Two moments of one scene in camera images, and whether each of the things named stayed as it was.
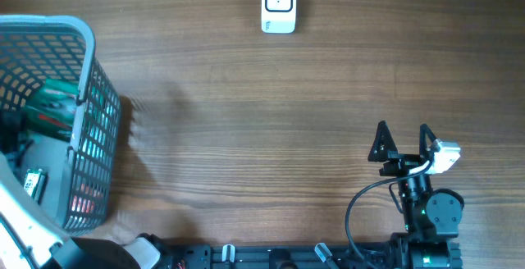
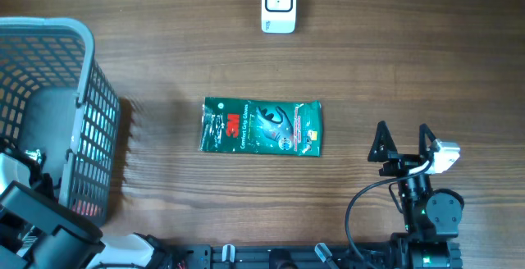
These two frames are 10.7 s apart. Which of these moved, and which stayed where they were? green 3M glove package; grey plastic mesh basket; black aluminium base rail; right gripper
Moved: green 3M glove package
Stayed: right gripper; black aluminium base rail; grey plastic mesh basket
